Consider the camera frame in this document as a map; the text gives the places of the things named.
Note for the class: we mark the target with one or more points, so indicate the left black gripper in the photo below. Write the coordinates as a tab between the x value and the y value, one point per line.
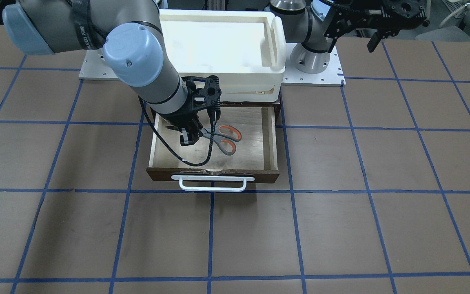
403	13

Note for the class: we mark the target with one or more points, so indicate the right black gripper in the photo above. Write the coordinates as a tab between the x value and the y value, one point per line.
181	120

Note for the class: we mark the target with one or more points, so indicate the orange grey scissors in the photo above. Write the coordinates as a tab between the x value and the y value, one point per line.
225	138

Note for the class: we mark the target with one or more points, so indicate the wooden drawer with white handle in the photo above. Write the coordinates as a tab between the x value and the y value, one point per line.
255	159

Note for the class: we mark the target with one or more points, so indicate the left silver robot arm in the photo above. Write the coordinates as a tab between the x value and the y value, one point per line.
315	28

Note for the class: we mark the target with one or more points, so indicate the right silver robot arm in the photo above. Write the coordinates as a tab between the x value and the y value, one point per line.
129	32

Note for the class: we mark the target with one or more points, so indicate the white plastic tray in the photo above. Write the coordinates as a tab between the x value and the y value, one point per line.
206	28

